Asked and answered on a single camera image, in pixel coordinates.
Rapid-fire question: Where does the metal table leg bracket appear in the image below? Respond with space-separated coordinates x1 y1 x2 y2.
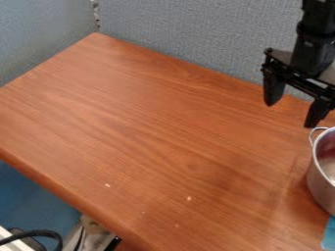
61 215 121 251

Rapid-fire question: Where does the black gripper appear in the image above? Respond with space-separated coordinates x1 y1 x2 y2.
261 32 335 128

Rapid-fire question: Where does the black cable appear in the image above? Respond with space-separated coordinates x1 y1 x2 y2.
0 228 64 251

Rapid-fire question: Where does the metal pot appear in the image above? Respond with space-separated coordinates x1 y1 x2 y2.
305 126 335 216

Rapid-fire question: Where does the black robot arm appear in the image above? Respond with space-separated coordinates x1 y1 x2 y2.
261 0 335 127

